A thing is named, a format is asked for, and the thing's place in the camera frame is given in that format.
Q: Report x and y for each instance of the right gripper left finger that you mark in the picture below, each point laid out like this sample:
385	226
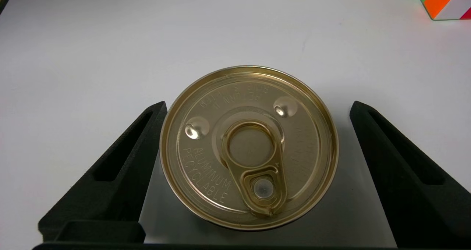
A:
110	191

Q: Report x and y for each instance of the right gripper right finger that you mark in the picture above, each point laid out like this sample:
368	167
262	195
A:
423	198

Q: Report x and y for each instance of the gold lid tin can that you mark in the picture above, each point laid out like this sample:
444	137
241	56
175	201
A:
250	147

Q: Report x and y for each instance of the multicoloured puzzle cube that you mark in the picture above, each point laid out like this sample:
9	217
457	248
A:
445	0

